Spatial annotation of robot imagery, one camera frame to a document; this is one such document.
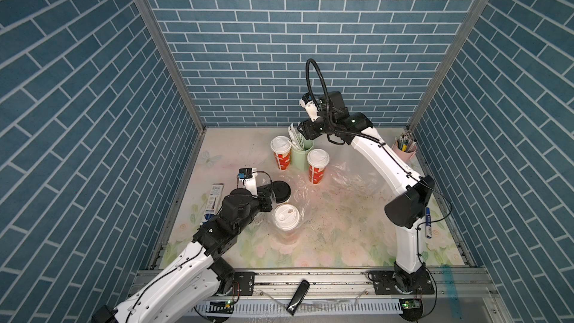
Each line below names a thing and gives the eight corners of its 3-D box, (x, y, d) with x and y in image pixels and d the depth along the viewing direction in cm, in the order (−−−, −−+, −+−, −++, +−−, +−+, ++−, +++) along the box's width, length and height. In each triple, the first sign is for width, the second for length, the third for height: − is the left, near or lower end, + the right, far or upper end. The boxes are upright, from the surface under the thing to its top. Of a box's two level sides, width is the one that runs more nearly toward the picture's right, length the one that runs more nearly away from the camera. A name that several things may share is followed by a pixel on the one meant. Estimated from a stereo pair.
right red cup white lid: (307, 185, 99) (308, 163, 86) (306, 171, 104) (308, 148, 91) (325, 185, 99) (329, 163, 86) (324, 171, 104) (328, 148, 91)
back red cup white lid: (273, 172, 104) (269, 148, 90) (274, 160, 108) (271, 135, 94) (290, 172, 104) (289, 148, 90) (290, 160, 108) (290, 135, 94)
